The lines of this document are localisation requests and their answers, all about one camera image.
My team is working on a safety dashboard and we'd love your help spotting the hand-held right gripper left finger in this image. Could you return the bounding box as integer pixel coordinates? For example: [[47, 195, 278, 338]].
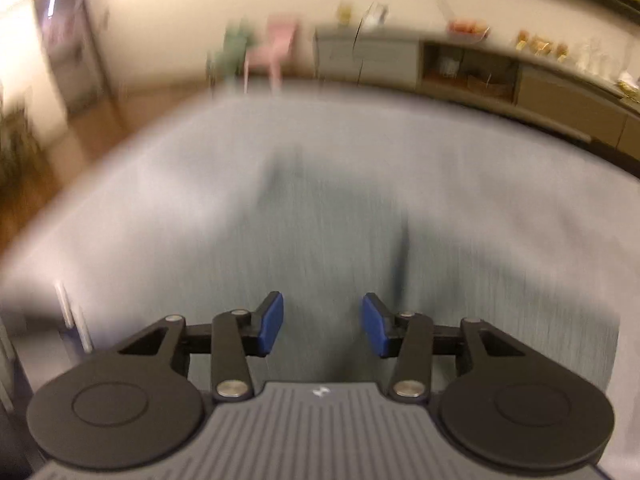
[[116, 291, 285, 403]]

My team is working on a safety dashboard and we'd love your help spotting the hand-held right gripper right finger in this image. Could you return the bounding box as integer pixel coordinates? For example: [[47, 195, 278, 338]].
[[361, 292, 526, 403]]

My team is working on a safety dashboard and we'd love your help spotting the grey garment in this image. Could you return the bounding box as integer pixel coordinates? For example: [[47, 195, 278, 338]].
[[190, 152, 621, 396]]

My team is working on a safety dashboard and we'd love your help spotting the light grey blanket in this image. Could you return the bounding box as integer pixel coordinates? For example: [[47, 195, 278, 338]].
[[0, 92, 640, 480]]

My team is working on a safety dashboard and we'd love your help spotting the brown box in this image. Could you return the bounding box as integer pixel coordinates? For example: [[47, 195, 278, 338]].
[[467, 74, 516, 101]]

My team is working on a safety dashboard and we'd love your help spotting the grey low media cabinet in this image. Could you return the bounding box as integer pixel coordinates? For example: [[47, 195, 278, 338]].
[[314, 25, 640, 178]]

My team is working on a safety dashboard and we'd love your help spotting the green child chair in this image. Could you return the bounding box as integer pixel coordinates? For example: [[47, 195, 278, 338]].
[[207, 20, 253, 96]]

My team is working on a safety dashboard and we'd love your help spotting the pink child chair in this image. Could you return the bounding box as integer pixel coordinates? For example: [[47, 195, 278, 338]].
[[244, 16, 301, 93]]

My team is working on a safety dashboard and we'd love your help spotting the white power strip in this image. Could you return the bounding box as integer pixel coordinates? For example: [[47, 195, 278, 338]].
[[361, 2, 390, 28]]

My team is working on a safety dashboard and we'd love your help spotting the white plate of fruit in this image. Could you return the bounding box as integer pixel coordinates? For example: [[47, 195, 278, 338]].
[[446, 19, 492, 42]]

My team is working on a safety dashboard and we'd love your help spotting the black power strip cable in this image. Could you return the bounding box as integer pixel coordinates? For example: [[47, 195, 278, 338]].
[[352, 15, 373, 83]]

